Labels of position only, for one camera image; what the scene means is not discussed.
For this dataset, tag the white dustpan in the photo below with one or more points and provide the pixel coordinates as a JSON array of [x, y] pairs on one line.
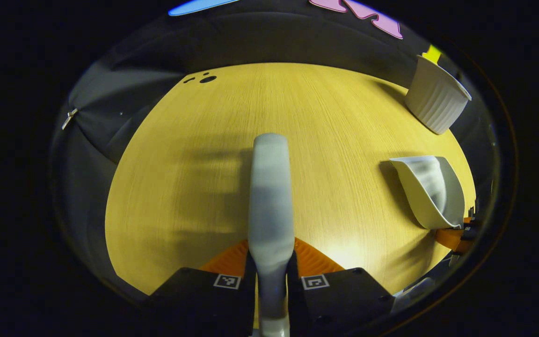
[[426, 196]]

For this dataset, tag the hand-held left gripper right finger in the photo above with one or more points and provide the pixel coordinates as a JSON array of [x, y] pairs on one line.
[[339, 304]]

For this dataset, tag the black backdrop cloth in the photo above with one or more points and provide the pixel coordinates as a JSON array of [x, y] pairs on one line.
[[260, 37]]

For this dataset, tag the white garbage bin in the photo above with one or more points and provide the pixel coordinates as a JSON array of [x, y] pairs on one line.
[[435, 100]]

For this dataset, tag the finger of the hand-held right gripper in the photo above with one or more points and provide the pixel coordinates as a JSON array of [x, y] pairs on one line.
[[452, 238]]

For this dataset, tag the wooden desktop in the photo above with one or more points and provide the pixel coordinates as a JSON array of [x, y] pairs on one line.
[[335, 164]]

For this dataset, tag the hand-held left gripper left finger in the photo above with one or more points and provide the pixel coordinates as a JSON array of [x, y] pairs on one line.
[[204, 304]]

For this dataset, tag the small white cloth clip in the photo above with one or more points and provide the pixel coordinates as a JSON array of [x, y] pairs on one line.
[[69, 118]]

